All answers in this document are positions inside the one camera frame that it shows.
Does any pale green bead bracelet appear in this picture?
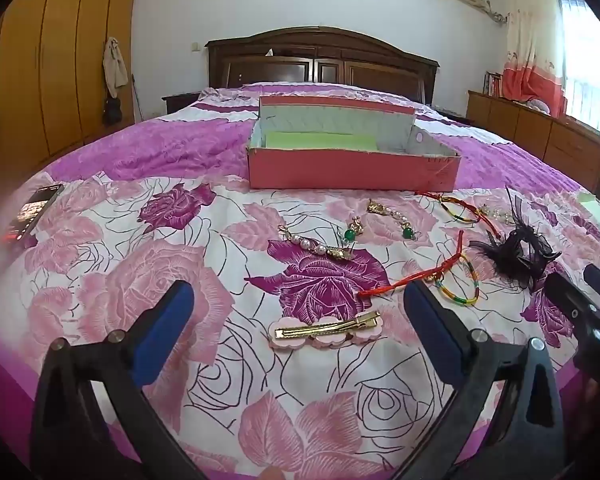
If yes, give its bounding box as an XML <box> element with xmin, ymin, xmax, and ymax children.
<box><xmin>480</xmin><ymin>204</ymin><xmax>518</xmax><ymax>226</ymax></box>

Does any window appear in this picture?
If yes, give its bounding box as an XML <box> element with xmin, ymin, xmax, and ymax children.
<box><xmin>555</xmin><ymin>0</ymin><xmax>600</xmax><ymax>141</ymax></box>

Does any red cardboard box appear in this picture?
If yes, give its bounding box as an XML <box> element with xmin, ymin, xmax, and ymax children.
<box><xmin>246</xmin><ymin>96</ymin><xmax>462</xmax><ymax>192</ymax></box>

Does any dark wooden nightstand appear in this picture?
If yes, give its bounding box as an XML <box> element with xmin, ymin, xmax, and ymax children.
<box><xmin>161</xmin><ymin>91</ymin><xmax>203</xmax><ymax>116</ymax></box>

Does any wooden wardrobe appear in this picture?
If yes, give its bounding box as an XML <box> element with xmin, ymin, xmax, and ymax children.
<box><xmin>0</xmin><ymin>0</ymin><xmax>141</xmax><ymax>176</ymax></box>

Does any beige hanging cloth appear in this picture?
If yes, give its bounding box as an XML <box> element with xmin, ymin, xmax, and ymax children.
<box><xmin>103</xmin><ymin>36</ymin><xmax>129</xmax><ymax>99</ymax></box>

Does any low wooden cabinet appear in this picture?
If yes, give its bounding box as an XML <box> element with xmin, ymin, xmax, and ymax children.
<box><xmin>467</xmin><ymin>90</ymin><xmax>600</xmax><ymax>196</ymax></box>

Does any green paper liner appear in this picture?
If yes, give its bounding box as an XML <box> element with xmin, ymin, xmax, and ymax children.
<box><xmin>265</xmin><ymin>131</ymin><xmax>381</xmax><ymax>152</ymax></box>

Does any multicolour braided bracelet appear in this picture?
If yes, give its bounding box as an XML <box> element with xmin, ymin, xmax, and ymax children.
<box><xmin>432</xmin><ymin>254</ymin><xmax>481</xmax><ymax>306</ymax></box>
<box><xmin>437</xmin><ymin>195</ymin><xmax>481</xmax><ymax>226</ymax></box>

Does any white and orange curtain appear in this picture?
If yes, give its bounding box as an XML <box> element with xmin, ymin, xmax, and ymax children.
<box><xmin>501</xmin><ymin>0</ymin><xmax>568</xmax><ymax>118</ymax></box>

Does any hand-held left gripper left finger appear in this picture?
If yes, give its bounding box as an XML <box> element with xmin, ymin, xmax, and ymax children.
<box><xmin>30</xmin><ymin>280</ymin><xmax>206</xmax><ymax>480</ymax></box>

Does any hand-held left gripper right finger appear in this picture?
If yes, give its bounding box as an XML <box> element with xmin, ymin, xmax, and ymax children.
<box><xmin>395</xmin><ymin>280</ymin><xmax>566</xmax><ymax>480</ymax></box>

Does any pink flower hair clip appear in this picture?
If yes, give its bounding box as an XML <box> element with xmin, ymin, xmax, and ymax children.
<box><xmin>267</xmin><ymin>310</ymin><xmax>385</xmax><ymax>350</ymax></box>

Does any dark wooden headboard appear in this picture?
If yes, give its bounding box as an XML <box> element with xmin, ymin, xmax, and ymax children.
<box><xmin>205</xmin><ymin>26</ymin><xmax>440</xmax><ymax>106</ymax></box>

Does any black smartphone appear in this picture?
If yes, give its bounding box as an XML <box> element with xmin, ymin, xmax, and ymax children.
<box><xmin>2</xmin><ymin>183</ymin><xmax>65</xmax><ymax>243</ymax></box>

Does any black feather hair accessory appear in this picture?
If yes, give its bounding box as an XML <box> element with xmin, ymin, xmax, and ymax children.
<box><xmin>470</xmin><ymin>187</ymin><xmax>563</xmax><ymax>293</ymax></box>

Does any pink floral bedspread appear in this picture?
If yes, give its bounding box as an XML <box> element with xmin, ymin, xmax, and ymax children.
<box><xmin>0</xmin><ymin>81</ymin><xmax>600</xmax><ymax>480</ymax></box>

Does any red string bracelet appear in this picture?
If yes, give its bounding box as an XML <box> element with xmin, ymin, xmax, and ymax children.
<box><xmin>358</xmin><ymin>230</ymin><xmax>465</xmax><ymax>301</ymax></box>
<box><xmin>415</xmin><ymin>191</ymin><xmax>502</xmax><ymax>238</ymax></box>

